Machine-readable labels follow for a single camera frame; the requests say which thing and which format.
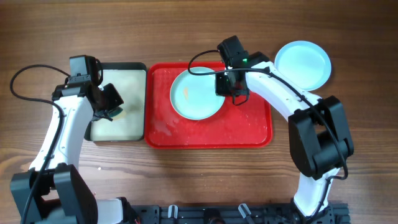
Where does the green yellow sponge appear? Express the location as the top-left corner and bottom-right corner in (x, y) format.
(109, 107), (126, 120)

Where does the pale green plate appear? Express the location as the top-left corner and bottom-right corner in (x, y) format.
(170, 70), (225, 120)

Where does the light blue plate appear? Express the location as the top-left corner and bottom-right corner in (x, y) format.
(274, 40), (332, 91)

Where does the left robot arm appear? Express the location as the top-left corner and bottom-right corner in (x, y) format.
(11, 82), (124, 223)

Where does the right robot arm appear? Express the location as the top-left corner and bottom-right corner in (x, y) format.
(216, 49), (354, 222)

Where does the black water tray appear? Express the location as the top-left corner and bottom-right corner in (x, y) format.
(85, 62), (147, 142)

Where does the red serving tray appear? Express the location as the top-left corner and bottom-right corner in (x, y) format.
(144, 62), (273, 149)

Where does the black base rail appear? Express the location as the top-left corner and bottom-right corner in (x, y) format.
(132, 203), (351, 224)

